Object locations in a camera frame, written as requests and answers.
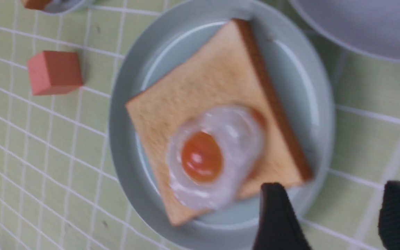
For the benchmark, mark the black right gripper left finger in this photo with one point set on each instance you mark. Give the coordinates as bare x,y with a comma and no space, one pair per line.
279,228

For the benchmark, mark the green checkered tablecloth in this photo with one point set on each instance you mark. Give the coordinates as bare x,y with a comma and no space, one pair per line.
58,186

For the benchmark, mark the light blue front plate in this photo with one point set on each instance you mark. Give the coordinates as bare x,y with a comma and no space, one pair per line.
297,74

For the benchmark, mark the grey egg plate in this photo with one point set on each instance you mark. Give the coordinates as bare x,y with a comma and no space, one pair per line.
367,27

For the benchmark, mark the grey bread plate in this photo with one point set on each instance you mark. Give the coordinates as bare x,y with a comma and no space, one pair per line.
61,7

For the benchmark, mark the toast slice toy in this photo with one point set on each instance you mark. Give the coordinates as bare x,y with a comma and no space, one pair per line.
35,4

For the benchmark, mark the fried egg toy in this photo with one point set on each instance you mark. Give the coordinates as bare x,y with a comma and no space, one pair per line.
211,155

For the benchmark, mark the red cube block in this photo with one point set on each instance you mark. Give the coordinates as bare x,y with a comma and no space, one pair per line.
54,72

